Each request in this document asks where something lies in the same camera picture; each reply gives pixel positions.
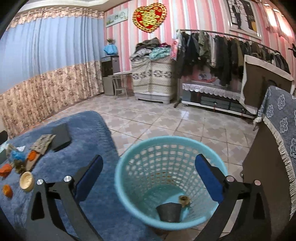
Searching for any cream round lid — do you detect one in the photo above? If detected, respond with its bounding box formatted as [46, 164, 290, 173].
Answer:
[19, 171, 34, 192]

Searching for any small orange peel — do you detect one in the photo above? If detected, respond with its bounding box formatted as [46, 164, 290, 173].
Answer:
[2, 184, 13, 198]

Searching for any orange peel piece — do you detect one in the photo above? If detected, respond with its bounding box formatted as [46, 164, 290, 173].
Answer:
[0, 163, 13, 178]

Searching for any orange plastic lid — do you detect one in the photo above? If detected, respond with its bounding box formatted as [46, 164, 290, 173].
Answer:
[27, 150, 37, 161]

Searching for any blue plastic bag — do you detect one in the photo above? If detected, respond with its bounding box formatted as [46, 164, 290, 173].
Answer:
[11, 150, 26, 162]

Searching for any patterned snack bag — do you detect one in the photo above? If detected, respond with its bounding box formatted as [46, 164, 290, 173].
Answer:
[30, 134, 56, 155]

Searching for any black trash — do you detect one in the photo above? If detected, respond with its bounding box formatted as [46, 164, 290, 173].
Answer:
[156, 202, 182, 223]

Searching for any brown tray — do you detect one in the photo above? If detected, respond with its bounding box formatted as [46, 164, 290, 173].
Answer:
[25, 153, 41, 171]

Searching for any black flat cushion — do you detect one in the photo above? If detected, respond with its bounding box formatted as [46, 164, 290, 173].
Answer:
[51, 123, 71, 152]

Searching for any blue shaggy rug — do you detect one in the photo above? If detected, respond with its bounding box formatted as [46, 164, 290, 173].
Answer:
[10, 111, 159, 240]

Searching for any light blue plastic basket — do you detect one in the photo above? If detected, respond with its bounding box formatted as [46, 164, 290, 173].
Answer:
[114, 136, 228, 230]

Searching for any blue patterned throw cloth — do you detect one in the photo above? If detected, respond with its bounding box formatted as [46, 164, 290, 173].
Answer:
[253, 86, 295, 217]

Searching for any low lace-covered shelf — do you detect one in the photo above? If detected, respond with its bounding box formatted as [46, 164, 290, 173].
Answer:
[179, 81, 255, 118]

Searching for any brown covered board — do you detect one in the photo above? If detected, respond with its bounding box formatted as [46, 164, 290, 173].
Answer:
[239, 55, 295, 115]

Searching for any blue floral curtain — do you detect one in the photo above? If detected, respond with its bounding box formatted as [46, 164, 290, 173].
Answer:
[1, 7, 104, 138]

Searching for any water dispenser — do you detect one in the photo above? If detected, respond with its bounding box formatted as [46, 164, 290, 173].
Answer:
[101, 55, 120, 96]

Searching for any clothes rack with garments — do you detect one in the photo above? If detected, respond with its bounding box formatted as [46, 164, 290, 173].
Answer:
[173, 29, 292, 109]

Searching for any covered storage cabinet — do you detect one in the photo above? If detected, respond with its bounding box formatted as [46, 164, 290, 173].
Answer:
[131, 56, 177, 104]

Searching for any blue potted plant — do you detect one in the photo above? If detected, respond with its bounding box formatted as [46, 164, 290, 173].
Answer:
[103, 38, 118, 56]

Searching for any pile of clothes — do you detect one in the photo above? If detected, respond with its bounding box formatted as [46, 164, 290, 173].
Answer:
[129, 37, 171, 62]

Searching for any framed silhouette picture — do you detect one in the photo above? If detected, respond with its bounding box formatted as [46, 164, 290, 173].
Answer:
[224, 0, 262, 40]

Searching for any red gold heart decoration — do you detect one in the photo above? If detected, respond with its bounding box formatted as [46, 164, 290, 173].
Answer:
[132, 3, 167, 33]

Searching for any landscape wall picture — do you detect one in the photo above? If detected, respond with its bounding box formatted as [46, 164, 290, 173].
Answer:
[106, 8, 128, 28]

